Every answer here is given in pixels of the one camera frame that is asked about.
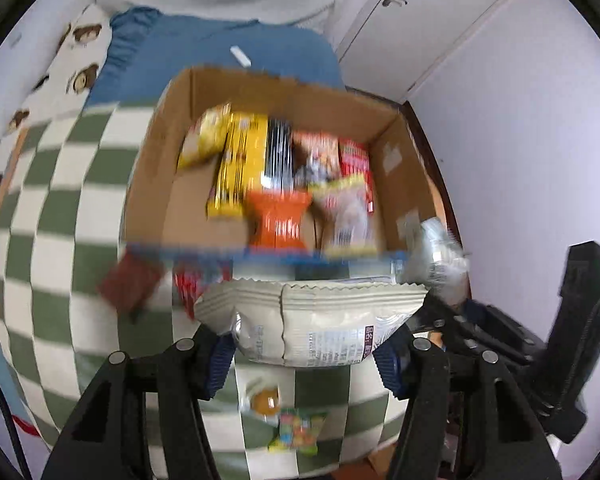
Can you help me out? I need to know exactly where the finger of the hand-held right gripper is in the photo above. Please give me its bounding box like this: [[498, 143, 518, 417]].
[[460, 300, 549, 376], [415, 292, 480, 336]]

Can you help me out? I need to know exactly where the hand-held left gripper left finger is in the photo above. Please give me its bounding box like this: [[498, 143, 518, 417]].
[[42, 325, 235, 480]]

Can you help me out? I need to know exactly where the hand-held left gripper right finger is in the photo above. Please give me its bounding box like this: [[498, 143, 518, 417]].
[[372, 327, 563, 480]]

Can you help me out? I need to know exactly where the white cookie packet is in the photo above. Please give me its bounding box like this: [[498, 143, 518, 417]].
[[395, 217, 473, 306]]

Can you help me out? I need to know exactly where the plain white snack packet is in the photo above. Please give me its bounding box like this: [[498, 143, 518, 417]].
[[194, 277, 428, 368]]

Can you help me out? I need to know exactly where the pink and yellow snack packet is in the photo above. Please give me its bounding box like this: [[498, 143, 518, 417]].
[[310, 175, 378, 258]]

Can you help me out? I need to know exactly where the orange snack packet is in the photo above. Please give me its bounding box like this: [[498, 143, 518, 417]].
[[245, 187, 313, 251]]

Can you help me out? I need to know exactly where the long red snack packet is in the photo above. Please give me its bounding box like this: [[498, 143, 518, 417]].
[[337, 137, 378, 216]]

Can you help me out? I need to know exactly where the yellow and black snack packet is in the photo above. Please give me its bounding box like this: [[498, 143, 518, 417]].
[[207, 112, 293, 221]]

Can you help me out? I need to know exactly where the red panda snack packet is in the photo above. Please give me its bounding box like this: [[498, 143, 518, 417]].
[[290, 130, 341, 191]]

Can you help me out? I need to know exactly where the blue printed cardboard box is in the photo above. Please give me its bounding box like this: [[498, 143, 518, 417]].
[[122, 65, 448, 266]]

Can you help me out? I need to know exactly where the yellow panda snack packet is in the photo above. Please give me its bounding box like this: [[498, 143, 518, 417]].
[[177, 102, 233, 171]]

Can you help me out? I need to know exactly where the small red snack packet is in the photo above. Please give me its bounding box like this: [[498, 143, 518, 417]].
[[172, 260, 233, 318]]

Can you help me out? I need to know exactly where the colourful candy balls packet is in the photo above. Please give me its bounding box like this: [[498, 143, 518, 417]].
[[267, 407, 328, 456]]

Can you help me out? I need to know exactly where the brown snack packet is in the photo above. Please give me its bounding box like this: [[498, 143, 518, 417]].
[[97, 252, 165, 316]]

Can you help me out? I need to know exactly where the green white checkered blanket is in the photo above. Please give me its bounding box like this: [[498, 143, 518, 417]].
[[0, 100, 415, 478]]

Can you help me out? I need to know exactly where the white door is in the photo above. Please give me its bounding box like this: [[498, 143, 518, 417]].
[[337, 0, 530, 103]]

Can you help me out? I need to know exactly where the bear print pillow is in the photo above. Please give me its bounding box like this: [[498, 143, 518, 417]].
[[0, 2, 113, 186]]

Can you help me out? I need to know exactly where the blue ruffled pillow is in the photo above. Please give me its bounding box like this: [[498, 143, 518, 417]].
[[87, 6, 163, 106]]

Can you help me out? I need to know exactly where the red strap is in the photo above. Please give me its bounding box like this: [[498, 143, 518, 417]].
[[12, 412, 43, 438]]

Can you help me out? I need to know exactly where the black cable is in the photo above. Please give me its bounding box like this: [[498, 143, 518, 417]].
[[0, 347, 33, 480]]

